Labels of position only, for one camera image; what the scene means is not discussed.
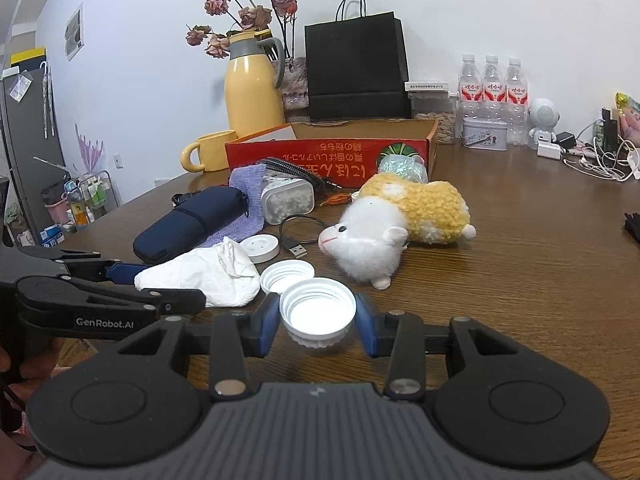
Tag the wall picture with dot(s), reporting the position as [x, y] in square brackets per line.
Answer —
[73, 32]

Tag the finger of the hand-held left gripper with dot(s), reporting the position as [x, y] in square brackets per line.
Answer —
[100, 295]
[125, 274]

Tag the yellow mug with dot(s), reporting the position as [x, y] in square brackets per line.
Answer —
[215, 152]

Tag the colourful snack packet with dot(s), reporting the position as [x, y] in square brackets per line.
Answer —
[631, 107]

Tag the metal rack with bottles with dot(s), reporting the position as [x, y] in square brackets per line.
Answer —
[85, 195]

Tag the black paper bag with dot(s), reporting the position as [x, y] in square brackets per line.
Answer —
[355, 70]

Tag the grey refrigerator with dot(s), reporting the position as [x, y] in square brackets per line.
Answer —
[27, 150]

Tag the clear seed container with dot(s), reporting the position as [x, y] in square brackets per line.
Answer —
[440, 125]

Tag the orange tassel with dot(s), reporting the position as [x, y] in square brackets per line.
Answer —
[334, 201]

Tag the black upright device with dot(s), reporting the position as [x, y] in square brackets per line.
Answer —
[609, 132]

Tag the white charger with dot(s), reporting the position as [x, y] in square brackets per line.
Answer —
[549, 151]

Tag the navy zip pouch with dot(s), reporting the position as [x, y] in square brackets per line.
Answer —
[185, 227]

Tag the dried pink roses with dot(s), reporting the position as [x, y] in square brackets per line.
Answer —
[252, 17]

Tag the white flat box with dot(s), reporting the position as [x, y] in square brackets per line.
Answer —
[426, 86]

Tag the pink fuzzy vase wrap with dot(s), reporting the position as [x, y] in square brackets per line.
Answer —
[295, 85]

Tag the person's left hand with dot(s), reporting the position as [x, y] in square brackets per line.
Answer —
[25, 379]

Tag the white wall socket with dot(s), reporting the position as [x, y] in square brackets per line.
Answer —
[118, 161]

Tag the white tissue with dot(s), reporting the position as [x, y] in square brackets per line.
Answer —
[200, 280]

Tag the white round disc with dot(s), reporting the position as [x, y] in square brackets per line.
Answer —
[260, 249]

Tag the white robot toy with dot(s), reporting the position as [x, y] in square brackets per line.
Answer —
[544, 115]

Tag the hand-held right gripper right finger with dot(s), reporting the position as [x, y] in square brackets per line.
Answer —
[370, 330]

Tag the purple flower wall decal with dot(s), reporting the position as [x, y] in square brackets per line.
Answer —
[87, 147]

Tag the yellow thermos jug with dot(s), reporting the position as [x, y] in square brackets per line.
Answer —
[252, 100]

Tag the white plastic jar lid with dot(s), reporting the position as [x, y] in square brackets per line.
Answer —
[317, 317]
[287, 277]

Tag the blue and white packet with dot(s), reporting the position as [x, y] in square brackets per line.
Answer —
[52, 237]

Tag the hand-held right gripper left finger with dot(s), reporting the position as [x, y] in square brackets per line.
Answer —
[267, 327]

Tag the yellow and white plush toy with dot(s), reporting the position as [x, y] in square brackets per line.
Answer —
[370, 240]

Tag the black fabric item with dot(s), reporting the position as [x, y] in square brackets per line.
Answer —
[634, 227]

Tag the black power adapter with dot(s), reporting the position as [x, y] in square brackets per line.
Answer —
[566, 139]

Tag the pale printed tin box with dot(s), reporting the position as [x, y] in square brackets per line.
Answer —
[484, 135]

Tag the green and white clear packet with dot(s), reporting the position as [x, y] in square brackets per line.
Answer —
[402, 167]

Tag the purple knitted cloth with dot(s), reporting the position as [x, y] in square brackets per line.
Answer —
[245, 185]

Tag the red cardboard box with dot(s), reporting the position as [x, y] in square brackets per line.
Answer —
[325, 147]

